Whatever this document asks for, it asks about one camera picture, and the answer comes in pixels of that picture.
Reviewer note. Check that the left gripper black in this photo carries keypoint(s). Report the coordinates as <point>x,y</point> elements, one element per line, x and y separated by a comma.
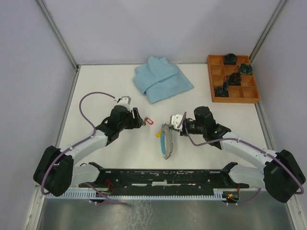
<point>135,122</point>

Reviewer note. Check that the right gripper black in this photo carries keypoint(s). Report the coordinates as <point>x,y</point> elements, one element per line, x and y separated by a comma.
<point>182,132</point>

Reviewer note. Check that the metal key organizer plate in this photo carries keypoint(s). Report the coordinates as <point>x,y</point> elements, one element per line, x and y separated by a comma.
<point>166,142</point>

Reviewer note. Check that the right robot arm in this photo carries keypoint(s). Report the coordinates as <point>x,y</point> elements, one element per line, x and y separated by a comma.
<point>276,172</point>

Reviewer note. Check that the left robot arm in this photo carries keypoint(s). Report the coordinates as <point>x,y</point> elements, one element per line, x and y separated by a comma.
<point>57,170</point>

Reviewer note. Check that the yellow key tag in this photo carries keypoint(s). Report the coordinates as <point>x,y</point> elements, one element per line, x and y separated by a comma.
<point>158,135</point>

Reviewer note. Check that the light blue cloth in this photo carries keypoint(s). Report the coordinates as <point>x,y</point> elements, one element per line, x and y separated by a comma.
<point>159,80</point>

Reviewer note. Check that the wooden compartment tray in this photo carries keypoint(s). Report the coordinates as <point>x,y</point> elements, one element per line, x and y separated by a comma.
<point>232,79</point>

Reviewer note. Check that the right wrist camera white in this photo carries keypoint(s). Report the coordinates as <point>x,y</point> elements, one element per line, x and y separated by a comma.
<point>176,120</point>

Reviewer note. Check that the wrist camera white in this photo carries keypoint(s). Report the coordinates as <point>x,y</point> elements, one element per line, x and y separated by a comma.
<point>176,120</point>
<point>123,104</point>

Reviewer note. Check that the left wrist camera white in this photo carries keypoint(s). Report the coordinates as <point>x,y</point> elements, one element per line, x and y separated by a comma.
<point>123,104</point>

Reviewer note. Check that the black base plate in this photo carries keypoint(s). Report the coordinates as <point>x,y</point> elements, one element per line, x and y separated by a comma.
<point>163,182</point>

